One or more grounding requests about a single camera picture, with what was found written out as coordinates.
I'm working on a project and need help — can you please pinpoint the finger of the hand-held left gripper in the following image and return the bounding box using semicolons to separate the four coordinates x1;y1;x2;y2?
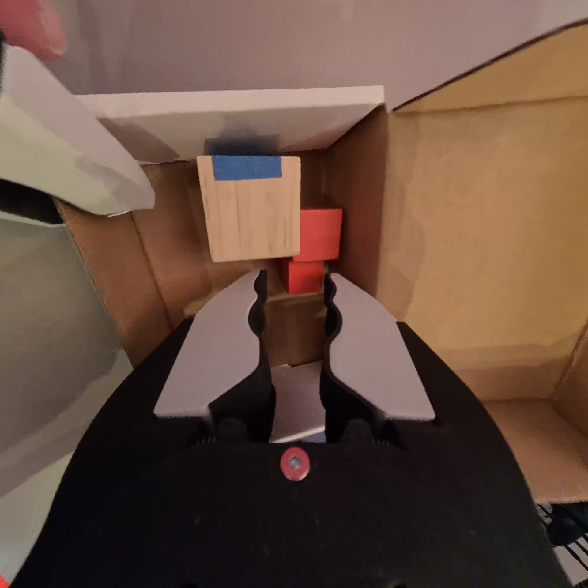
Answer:
0;46;155;226

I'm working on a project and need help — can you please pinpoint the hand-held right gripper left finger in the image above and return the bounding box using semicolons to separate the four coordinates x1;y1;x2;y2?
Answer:
154;270;276;442

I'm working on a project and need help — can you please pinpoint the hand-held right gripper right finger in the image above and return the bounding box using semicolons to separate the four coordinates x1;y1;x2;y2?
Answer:
320;273;435;442

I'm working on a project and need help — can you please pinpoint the red wooden cube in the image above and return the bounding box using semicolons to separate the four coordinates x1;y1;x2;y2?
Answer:
294;209;343;262
281;259;325;295

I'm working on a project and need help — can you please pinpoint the wooden cube with blue tape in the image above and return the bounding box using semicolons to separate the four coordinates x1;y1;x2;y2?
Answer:
197;155;302;263

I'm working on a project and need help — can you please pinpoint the white cardboard box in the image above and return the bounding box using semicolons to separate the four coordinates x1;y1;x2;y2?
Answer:
0;18;588;506

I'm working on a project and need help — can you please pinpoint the person's left hand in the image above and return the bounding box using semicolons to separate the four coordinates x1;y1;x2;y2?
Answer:
0;0;67;61

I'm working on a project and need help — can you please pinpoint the black and white patterned object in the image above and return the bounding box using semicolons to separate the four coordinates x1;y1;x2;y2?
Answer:
537;503;588;588

